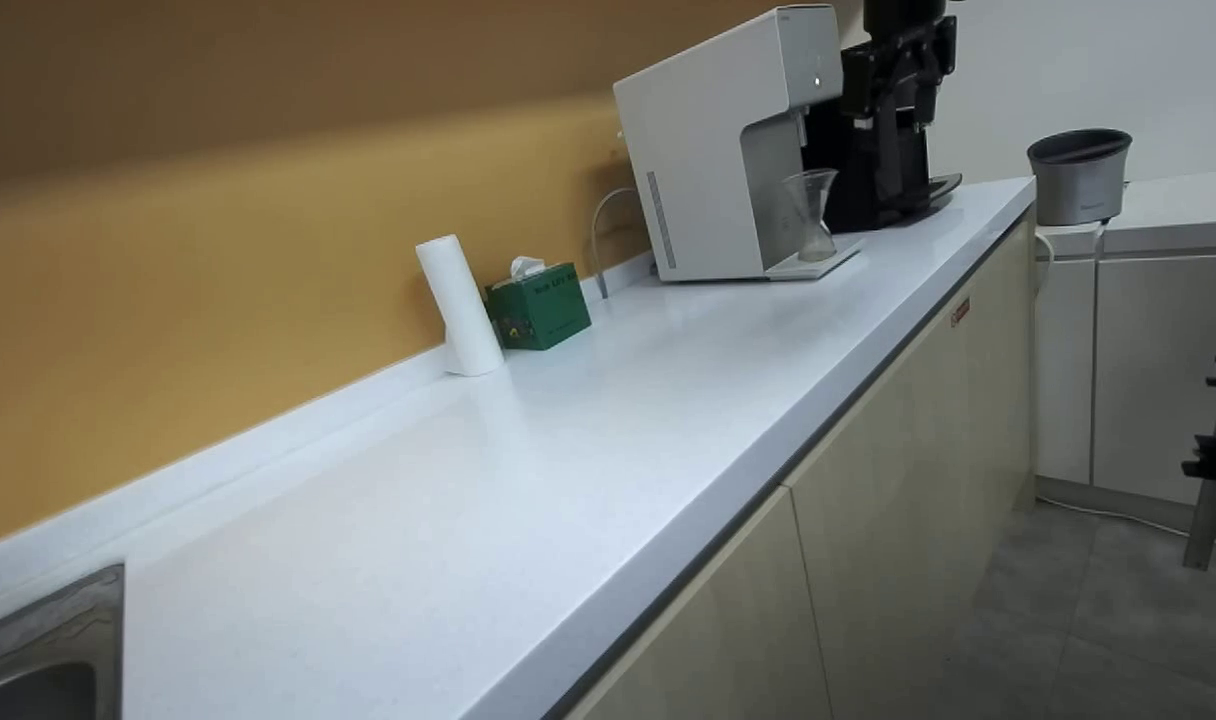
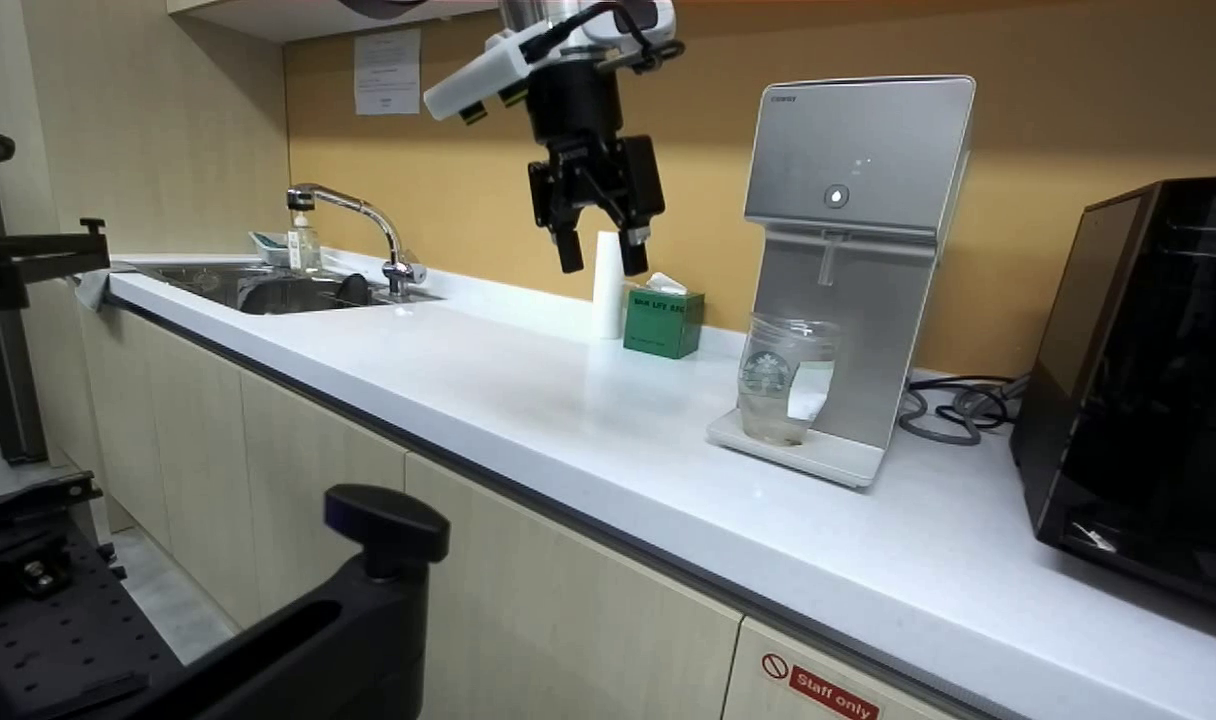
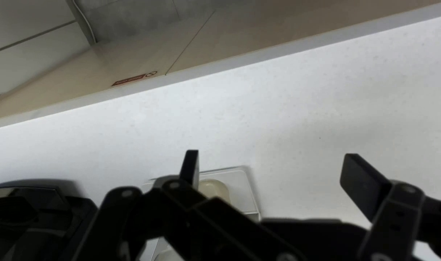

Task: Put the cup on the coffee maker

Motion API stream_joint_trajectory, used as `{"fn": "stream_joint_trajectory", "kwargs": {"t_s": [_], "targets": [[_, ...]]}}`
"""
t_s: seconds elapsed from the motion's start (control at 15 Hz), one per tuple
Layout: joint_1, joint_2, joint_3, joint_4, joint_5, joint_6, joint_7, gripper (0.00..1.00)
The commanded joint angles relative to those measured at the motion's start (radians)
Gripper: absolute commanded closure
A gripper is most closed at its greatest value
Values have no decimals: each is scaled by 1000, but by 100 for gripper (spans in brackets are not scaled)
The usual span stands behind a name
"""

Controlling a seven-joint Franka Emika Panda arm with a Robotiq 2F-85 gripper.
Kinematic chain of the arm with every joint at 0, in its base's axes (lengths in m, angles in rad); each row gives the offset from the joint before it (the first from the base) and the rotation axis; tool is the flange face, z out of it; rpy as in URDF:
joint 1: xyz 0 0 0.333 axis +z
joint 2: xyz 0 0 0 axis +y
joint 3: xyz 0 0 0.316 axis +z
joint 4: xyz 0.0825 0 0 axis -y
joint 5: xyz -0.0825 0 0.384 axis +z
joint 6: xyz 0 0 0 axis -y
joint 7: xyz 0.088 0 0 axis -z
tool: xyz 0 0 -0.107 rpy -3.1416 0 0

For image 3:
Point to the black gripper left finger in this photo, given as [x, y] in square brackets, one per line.
[182, 226]

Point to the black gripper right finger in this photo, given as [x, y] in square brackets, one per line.
[400, 222]

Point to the clear plastic cup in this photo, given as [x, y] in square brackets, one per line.
[240, 193]

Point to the small red label sticker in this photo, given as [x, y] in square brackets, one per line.
[134, 78]

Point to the beige cabinet door with label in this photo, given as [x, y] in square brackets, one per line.
[85, 73]

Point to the white cabinet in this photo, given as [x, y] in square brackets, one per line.
[27, 48]

